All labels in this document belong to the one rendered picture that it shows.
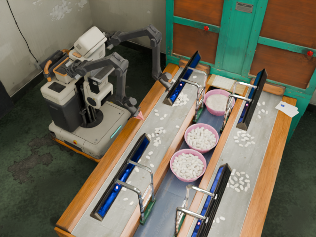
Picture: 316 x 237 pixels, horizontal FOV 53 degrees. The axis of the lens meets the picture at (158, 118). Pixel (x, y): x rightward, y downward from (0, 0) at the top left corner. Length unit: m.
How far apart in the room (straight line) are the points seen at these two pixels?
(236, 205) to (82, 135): 1.68
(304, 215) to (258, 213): 1.05
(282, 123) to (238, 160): 0.53
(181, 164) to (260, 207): 0.62
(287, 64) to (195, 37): 0.80
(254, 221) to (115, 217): 0.90
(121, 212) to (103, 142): 1.09
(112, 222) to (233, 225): 0.79
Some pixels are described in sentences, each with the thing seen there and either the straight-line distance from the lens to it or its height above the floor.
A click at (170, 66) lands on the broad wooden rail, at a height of 0.76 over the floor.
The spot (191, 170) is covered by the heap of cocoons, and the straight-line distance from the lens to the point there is 2.36.
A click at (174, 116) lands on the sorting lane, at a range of 2.68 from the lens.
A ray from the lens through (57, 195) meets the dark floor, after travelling 3.26.
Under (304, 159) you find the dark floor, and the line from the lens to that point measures 3.60.
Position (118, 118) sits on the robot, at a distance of 3.31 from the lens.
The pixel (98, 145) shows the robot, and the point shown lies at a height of 0.28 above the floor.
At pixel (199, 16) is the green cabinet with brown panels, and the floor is 1.32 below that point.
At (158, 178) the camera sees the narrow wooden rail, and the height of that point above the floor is 0.76.
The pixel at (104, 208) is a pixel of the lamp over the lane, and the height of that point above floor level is 1.08.
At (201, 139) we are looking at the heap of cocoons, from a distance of 2.53.
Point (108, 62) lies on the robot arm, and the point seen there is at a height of 1.42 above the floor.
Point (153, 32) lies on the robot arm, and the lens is 2.41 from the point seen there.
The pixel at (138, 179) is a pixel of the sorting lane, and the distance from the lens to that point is 2.33.
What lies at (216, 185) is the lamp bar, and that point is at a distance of 1.90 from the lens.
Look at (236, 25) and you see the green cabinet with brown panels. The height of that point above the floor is 1.32.
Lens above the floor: 2.75
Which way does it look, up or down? 49 degrees down
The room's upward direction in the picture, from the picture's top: 2 degrees counter-clockwise
